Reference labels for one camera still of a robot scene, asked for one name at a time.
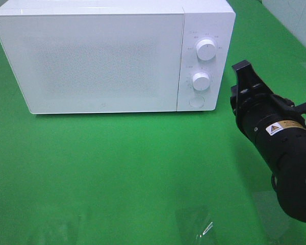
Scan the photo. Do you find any green table mat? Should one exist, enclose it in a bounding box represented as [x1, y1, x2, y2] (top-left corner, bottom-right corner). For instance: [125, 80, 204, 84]
[0, 1, 306, 244]

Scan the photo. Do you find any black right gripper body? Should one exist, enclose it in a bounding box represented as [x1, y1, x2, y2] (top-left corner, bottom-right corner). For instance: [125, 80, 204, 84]
[235, 86, 293, 143]

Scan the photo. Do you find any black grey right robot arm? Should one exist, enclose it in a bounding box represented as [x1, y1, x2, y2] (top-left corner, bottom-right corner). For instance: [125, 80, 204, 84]
[230, 60, 306, 223]

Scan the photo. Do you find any white microwave oven body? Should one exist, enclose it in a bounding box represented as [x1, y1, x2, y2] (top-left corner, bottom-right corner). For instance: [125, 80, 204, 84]
[0, 1, 236, 112]

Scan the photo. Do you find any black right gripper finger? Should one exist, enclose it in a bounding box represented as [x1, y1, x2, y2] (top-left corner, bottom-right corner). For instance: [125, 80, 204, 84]
[232, 60, 263, 92]
[230, 85, 238, 117]

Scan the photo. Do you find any round door release button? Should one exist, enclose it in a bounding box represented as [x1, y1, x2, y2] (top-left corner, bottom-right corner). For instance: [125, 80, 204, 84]
[189, 96, 205, 108]

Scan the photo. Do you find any white microwave door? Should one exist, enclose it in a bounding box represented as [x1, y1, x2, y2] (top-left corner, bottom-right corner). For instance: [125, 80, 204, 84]
[0, 14, 184, 114]

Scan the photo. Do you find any upper white microwave knob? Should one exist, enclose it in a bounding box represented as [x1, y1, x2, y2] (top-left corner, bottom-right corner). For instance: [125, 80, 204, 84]
[196, 38, 217, 61]

